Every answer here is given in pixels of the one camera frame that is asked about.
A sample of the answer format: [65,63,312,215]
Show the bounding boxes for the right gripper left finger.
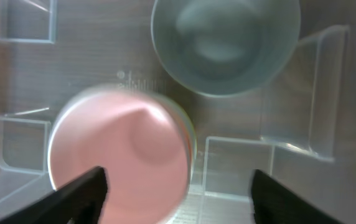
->
[0,166,108,224]

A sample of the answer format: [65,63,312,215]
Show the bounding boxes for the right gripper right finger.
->
[250,169,341,224]

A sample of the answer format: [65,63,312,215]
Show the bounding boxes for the pink cup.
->
[47,86,196,223]

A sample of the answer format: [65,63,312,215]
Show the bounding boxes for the small grey bowl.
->
[151,0,301,97]

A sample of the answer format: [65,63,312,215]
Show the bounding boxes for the clear plastic storage container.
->
[0,1,356,223]

